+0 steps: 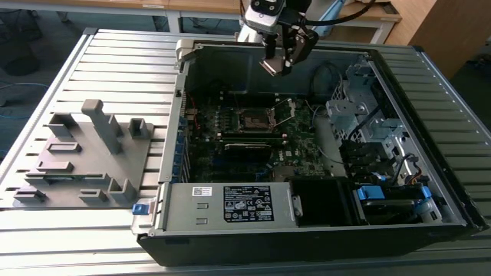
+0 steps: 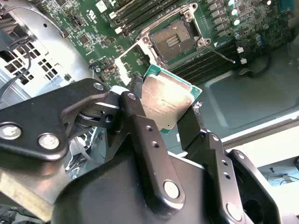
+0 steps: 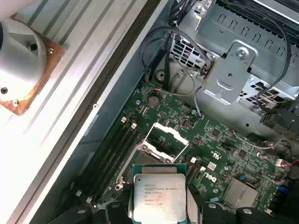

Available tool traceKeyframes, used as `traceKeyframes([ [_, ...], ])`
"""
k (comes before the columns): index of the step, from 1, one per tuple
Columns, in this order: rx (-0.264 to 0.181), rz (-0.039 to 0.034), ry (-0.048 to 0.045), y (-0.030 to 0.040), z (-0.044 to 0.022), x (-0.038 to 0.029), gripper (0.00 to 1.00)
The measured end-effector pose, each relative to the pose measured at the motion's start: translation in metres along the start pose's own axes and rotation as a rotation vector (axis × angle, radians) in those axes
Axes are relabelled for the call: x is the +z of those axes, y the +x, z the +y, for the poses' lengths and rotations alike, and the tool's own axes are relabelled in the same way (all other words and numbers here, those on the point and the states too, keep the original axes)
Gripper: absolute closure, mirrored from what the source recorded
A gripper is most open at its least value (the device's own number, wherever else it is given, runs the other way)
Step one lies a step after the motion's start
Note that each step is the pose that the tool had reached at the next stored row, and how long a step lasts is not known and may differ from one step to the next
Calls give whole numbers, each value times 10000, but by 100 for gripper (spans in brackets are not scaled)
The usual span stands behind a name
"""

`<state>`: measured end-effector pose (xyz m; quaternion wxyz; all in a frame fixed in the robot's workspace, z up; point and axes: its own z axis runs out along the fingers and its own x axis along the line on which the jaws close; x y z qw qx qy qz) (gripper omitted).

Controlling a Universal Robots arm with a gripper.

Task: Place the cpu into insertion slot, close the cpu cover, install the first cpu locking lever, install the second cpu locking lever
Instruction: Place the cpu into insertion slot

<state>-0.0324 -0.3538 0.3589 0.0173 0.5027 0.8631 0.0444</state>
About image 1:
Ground metal locking lever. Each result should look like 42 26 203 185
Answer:
273 111 303 129

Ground black graphics card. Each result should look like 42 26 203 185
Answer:
223 142 273 162

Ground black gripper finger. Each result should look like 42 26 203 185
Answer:
264 31 277 61
281 26 319 76

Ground grey parts rack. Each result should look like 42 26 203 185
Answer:
10 99 156 209

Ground grey power supply unit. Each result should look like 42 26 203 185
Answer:
150 181 304 231

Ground black expansion slot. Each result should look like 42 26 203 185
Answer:
220 131 288 144

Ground wooden desk white frame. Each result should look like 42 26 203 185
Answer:
168 0 403 44
0 0 172 32

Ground black waste bin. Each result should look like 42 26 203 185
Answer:
0 8 44 77

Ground green motherboard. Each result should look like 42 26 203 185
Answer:
177 90 348 185

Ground green RAM stick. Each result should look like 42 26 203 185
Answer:
42 174 105 184

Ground blue cable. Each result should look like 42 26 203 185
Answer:
0 82 50 120

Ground CPU socket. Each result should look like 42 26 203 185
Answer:
236 106 280 133

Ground grey plastic bracket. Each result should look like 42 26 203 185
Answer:
312 116 348 178

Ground metal socket cover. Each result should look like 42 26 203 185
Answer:
269 98 299 124

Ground metal drive cage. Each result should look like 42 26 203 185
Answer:
324 62 413 162

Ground black PC case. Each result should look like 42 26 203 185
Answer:
129 39 489 267

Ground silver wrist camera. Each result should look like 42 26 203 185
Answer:
244 0 288 33

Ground black and coloured wires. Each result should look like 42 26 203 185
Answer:
391 152 431 187

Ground wooden cabinet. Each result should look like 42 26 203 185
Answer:
385 0 491 83

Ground hard disk in blue carrier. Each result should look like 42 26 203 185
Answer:
352 183 433 227

